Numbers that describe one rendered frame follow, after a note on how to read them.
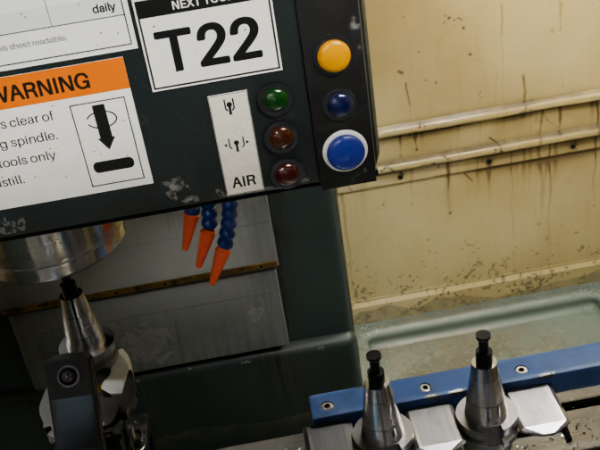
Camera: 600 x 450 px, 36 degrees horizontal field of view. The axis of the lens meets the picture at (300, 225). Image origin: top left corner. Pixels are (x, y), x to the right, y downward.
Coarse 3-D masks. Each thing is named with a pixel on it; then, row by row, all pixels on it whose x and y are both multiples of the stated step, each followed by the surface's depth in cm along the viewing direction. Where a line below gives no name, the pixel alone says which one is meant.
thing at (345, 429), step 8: (328, 424) 99; (336, 424) 99; (344, 424) 98; (304, 432) 98; (312, 432) 98; (320, 432) 98; (328, 432) 98; (336, 432) 98; (344, 432) 97; (352, 432) 97; (304, 440) 97; (312, 440) 97; (320, 440) 97; (328, 440) 97; (336, 440) 96; (344, 440) 96; (352, 440) 96; (312, 448) 96; (320, 448) 96; (328, 448) 96; (336, 448) 96; (344, 448) 95; (352, 448) 95
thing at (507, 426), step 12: (456, 408) 97; (516, 408) 96; (456, 420) 96; (468, 420) 95; (516, 420) 95; (468, 432) 94; (480, 432) 93; (492, 432) 94; (504, 432) 94; (516, 432) 95; (468, 444) 95; (480, 444) 95; (492, 444) 95; (504, 444) 94
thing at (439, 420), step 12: (408, 408) 99; (420, 408) 99; (432, 408) 99; (444, 408) 98; (420, 420) 97; (432, 420) 97; (444, 420) 97; (420, 432) 96; (432, 432) 96; (444, 432) 95; (456, 432) 95; (420, 444) 94; (432, 444) 94; (444, 444) 94; (456, 444) 94
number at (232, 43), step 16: (208, 16) 66; (224, 16) 66; (240, 16) 66; (256, 16) 66; (192, 32) 66; (208, 32) 67; (224, 32) 67; (240, 32) 67; (256, 32) 67; (208, 48) 67; (224, 48) 67; (240, 48) 67; (256, 48) 68; (208, 64) 68; (224, 64) 68; (240, 64) 68; (256, 64) 68
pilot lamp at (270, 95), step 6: (270, 90) 69; (276, 90) 69; (282, 90) 69; (264, 96) 69; (270, 96) 69; (276, 96) 69; (282, 96) 69; (264, 102) 69; (270, 102) 69; (276, 102) 69; (282, 102) 69; (270, 108) 70; (276, 108) 70; (282, 108) 70
